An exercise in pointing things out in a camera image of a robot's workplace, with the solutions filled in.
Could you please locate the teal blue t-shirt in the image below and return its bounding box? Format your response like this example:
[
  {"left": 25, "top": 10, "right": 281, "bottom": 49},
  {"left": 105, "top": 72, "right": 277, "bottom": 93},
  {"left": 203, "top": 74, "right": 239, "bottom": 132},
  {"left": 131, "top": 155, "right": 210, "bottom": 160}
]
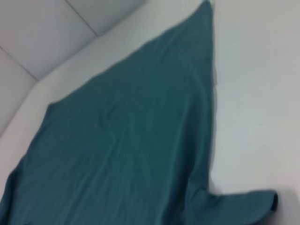
[{"left": 0, "top": 1, "right": 279, "bottom": 225}]

